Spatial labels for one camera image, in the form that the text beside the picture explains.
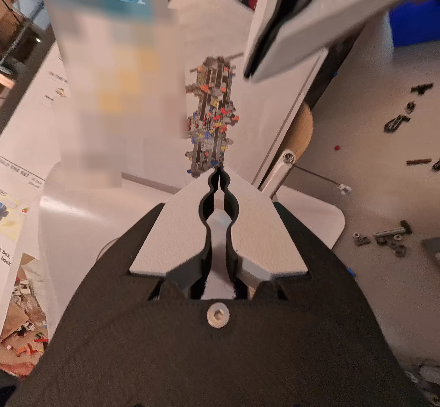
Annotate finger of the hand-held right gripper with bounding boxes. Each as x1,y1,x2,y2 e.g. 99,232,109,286
243,0,297,78
245,0,431,82

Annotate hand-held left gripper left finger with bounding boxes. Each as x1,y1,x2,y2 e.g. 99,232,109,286
129,168,219,299

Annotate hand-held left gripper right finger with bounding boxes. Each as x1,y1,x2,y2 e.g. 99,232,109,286
219,167,309,299

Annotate lego instruction booklet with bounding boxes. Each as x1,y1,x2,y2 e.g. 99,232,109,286
0,0,256,378

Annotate long grey lego beam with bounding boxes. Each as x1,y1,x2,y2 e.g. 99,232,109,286
373,220,413,243

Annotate black lego wedge piece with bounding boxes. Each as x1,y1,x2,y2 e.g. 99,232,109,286
383,114,411,134

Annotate flat grey lego panel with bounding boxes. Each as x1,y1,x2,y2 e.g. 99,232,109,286
421,237,440,258

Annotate white book stand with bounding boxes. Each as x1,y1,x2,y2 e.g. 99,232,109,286
38,48,346,332

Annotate blue storage bin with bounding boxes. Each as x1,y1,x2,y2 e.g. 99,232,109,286
388,0,440,48

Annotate round wooden board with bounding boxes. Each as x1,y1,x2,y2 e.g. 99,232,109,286
289,103,314,165

